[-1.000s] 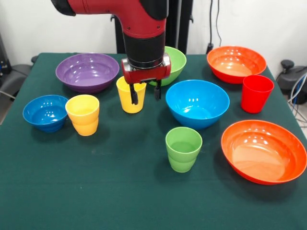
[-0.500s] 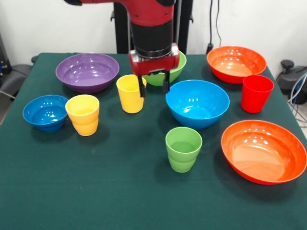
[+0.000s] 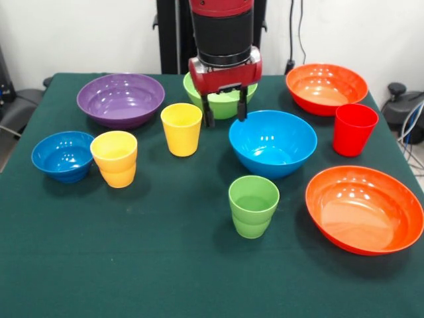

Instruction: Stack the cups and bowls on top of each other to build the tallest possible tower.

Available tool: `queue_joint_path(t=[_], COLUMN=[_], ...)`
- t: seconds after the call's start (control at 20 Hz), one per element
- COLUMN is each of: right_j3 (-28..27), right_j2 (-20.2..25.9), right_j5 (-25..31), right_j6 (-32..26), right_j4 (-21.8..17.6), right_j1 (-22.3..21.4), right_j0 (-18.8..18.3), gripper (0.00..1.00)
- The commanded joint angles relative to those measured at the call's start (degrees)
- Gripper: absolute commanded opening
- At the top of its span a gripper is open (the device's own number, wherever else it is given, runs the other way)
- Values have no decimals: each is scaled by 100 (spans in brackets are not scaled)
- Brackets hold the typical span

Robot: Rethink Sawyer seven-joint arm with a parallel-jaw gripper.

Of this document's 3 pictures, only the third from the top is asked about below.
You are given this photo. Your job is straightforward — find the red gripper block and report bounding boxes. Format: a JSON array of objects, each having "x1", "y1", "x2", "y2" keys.
[{"x1": 187, "y1": 46, "x2": 264, "y2": 129}]

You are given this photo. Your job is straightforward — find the yellow smooth plastic cup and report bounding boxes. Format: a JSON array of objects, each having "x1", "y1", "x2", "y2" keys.
[{"x1": 160, "y1": 103, "x2": 203, "y2": 158}]

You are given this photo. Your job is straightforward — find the light blue plastic bowl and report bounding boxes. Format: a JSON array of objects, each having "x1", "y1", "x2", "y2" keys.
[{"x1": 228, "y1": 109, "x2": 318, "y2": 181}]

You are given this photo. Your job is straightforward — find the light green plastic bowl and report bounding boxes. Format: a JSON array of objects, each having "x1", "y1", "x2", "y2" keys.
[{"x1": 182, "y1": 72, "x2": 258, "y2": 121}]

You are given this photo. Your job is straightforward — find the green stepped plastic cup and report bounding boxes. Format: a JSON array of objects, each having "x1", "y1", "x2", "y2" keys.
[{"x1": 227, "y1": 175, "x2": 281, "y2": 239}]

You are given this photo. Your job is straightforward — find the orange plastic bowl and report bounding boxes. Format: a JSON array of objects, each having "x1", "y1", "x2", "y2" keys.
[
  {"x1": 285, "y1": 63, "x2": 369, "y2": 117},
  {"x1": 305, "y1": 165, "x2": 424, "y2": 256}
]

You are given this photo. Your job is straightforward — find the purple plastic bowl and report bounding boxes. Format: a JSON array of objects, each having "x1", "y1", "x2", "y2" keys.
[{"x1": 76, "y1": 73, "x2": 166, "y2": 130}]

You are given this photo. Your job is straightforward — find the yellow stepped plastic cup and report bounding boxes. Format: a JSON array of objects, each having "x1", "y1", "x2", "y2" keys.
[{"x1": 89, "y1": 131, "x2": 138, "y2": 189}]

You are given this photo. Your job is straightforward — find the red plastic cup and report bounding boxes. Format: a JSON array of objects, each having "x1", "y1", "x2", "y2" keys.
[{"x1": 332, "y1": 103, "x2": 380, "y2": 158}]

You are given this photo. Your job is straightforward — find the dark green tablecloth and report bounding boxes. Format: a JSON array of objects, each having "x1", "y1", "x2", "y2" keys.
[{"x1": 0, "y1": 72, "x2": 424, "y2": 318}]

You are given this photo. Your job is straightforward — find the dark blue plastic bowl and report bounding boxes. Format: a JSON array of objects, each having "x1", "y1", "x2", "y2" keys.
[{"x1": 30, "y1": 131, "x2": 96, "y2": 185}]

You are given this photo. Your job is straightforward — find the black equipment box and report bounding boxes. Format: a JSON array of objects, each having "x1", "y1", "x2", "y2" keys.
[{"x1": 0, "y1": 46, "x2": 17, "y2": 107}]

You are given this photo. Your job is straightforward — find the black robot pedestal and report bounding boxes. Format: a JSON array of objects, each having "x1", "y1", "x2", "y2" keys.
[{"x1": 152, "y1": 0, "x2": 268, "y2": 76}]

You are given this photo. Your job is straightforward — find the black wall cable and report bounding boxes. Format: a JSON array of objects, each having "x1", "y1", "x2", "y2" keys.
[{"x1": 285, "y1": 0, "x2": 307, "y2": 76}]

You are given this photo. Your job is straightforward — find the blue and white cables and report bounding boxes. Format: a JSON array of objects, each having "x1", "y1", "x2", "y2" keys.
[{"x1": 399, "y1": 101, "x2": 424, "y2": 170}]

